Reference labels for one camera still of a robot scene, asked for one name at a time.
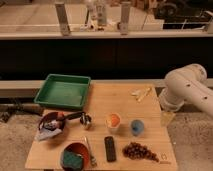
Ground blue plastic cup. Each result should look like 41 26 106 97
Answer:
130 120 144 136

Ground dark red grape bunch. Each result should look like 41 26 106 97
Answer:
122 142 159 162

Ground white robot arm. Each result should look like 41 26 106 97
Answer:
159 64 213 118

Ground pale yellow wooden pieces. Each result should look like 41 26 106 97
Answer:
131 87 151 102

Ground orange-filled white cup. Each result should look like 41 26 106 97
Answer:
106 113 121 131

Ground small metal cup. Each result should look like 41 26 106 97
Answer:
80 114 91 130

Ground green plastic tray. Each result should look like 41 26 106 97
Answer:
34 74 91 110

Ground black remote control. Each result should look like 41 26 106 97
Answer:
104 136 116 162

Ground red bowl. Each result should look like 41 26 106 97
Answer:
60 142 89 171

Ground metal spoon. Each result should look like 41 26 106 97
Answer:
84 136 97 167

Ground white crumpled cloth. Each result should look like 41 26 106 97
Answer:
35 128 62 141

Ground green sponge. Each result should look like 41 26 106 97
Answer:
62 151 83 171

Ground left grey metal post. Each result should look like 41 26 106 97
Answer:
55 2 70 36

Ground grey metal post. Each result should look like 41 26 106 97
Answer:
120 1 131 35
55 2 70 36

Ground right grey metal post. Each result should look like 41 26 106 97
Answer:
120 1 131 35

